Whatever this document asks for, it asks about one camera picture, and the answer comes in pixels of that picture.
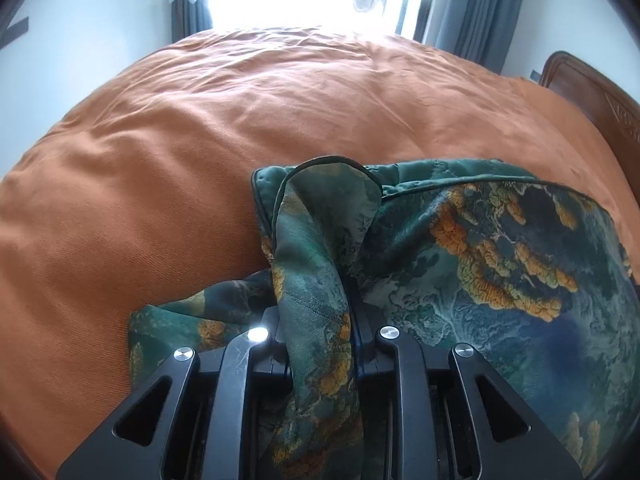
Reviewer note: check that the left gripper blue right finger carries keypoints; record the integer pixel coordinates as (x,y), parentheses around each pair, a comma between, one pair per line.
(435,413)

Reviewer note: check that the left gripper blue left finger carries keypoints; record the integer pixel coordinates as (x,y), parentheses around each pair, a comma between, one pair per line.
(194,417)

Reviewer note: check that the green landscape print padded jacket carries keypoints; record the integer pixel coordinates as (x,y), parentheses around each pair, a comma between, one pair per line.
(531,273)

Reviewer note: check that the orange bed duvet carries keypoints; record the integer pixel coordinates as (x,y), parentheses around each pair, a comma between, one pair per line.
(141,193)

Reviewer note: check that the carved wooden headboard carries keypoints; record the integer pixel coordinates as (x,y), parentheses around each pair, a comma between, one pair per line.
(611,110)

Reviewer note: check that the left grey-blue curtain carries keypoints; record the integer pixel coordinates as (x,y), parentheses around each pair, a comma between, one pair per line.
(192,0)

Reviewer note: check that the grey-blue curtain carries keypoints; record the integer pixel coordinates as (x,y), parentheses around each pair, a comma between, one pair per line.
(480,31)
(192,0)

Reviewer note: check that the right grey-blue curtain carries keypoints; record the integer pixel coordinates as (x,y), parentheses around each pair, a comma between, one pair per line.
(480,31)

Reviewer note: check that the grey wall switch plate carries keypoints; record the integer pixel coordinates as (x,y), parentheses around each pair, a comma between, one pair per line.
(14,32)

